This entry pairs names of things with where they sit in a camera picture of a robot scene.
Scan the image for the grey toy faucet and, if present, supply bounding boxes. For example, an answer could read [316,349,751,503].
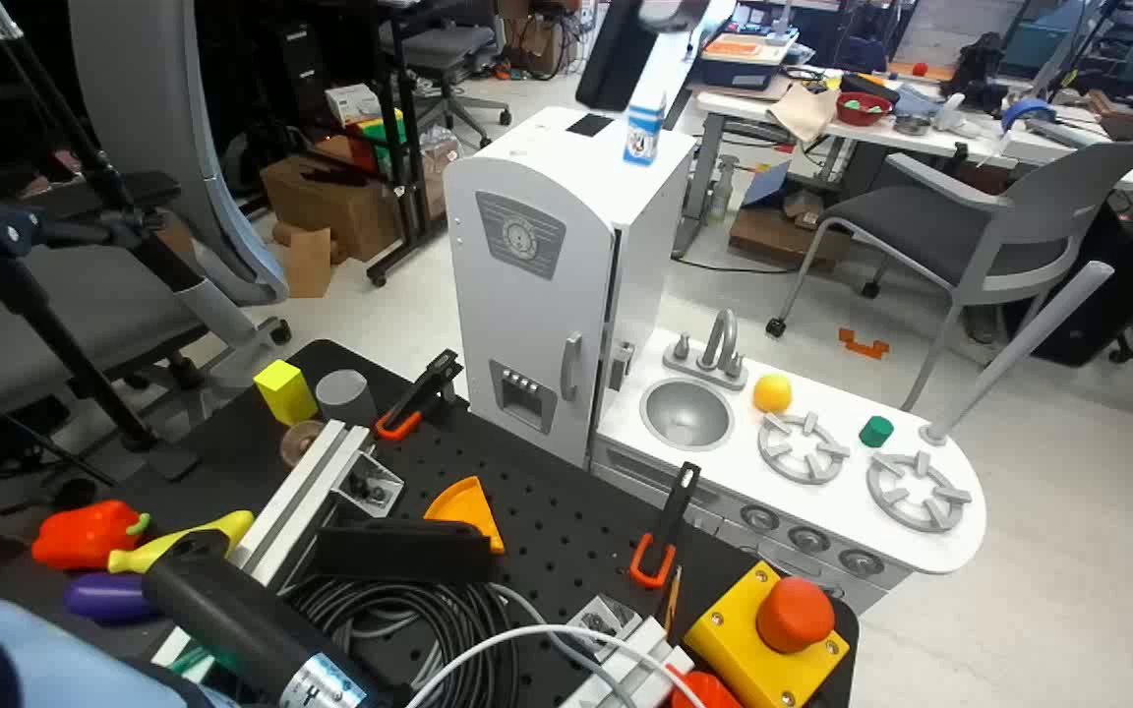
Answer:
[661,307,751,394]

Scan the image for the dark swivel chair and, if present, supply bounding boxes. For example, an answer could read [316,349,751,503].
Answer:
[385,0,518,151]

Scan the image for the purple toy eggplant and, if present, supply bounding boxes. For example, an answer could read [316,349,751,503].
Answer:
[61,572,158,629]

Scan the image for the flat cardboard box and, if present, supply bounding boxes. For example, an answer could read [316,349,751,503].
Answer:
[722,193,846,273]

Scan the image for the silver toy sink bowl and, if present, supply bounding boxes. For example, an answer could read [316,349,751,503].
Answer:
[637,374,734,452]

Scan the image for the white toy play kitchen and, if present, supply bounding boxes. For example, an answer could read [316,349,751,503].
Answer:
[443,104,991,614]

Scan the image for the orange plastic wedge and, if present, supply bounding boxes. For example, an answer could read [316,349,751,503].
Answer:
[422,471,510,559]

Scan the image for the black cylindrical device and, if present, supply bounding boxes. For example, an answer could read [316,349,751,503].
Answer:
[136,536,381,708]

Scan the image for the white plastic bracket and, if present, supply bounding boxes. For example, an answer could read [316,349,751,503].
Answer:
[562,593,699,708]

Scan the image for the light blue object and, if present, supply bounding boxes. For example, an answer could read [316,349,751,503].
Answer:
[0,592,225,708]

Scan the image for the orange plastic bracket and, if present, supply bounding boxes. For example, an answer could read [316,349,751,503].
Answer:
[832,327,891,365]

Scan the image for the grey toy burner grate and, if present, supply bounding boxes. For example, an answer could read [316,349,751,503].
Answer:
[860,450,977,541]
[755,406,852,487]

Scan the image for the orange black bar clamp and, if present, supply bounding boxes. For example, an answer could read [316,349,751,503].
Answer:
[624,462,704,593]
[370,348,469,450]

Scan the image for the round wooden disc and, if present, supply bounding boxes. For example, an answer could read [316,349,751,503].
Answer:
[276,419,329,469]

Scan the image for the aluminium extrusion rail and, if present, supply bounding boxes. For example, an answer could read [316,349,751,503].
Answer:
[149,419,379,675]

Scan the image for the white blue toy carton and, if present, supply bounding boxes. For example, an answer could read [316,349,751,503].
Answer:
[620,104,669,170]

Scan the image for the yellow block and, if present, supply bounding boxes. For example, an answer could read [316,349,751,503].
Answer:
[253,359,321,431]

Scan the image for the white cable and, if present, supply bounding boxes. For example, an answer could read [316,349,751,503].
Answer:
[402,618,707,708]

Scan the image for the small cardboard box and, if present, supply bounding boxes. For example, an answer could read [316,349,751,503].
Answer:
[267,221,338,303]

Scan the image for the black foam pad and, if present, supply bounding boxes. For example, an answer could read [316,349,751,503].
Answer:
[286,520,502,592]

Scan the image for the coiled black cable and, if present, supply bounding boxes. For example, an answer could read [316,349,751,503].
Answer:
[280,575,531,708]

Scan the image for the large cardboard box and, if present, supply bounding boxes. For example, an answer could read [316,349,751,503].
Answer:
[261,153,402,265]

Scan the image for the black tripod stand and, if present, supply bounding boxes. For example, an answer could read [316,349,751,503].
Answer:
[0,0,204,457]

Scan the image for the red bowl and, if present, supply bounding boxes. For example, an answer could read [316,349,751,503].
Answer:
[832,85,897,130]

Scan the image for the small red object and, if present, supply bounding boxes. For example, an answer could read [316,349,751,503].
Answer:
[666,669,742,708]

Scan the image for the grey cylinder block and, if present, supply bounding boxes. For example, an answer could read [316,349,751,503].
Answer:
[311,365,379,425]

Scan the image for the cluttered white desk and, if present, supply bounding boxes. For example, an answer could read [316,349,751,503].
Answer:
[669,53,1122,269]

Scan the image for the yellow toy ball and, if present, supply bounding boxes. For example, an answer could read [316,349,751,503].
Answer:
[751,372,800,419]

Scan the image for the yellow emergency stop button box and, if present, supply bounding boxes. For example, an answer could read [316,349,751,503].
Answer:
[682,559,852,708]

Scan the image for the white toy fridge door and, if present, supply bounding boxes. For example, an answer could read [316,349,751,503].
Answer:
[443,153,624,471]

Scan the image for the yellow toy banana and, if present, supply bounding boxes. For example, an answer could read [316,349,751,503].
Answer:
[106,507,261,579]

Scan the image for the grey office chair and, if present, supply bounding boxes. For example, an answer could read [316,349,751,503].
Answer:
[762,111,1133,419]

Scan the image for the orange toy pepper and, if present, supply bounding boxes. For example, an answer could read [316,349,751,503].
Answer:
[29,495,149,575]

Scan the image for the black office chair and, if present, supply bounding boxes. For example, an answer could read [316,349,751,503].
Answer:
[0,170,296,503]

